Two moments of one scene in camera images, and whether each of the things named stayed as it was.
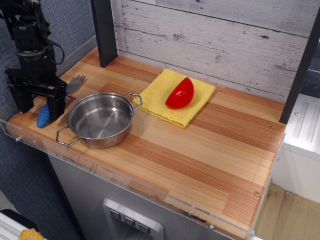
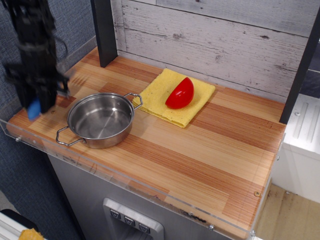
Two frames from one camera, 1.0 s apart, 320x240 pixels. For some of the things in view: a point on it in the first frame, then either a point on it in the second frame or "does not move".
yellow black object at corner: (14, 226) does not move
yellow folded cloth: (152, 99) does not move
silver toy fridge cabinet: (85, 192) does not move
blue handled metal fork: (44, 116) -> (34, 109)
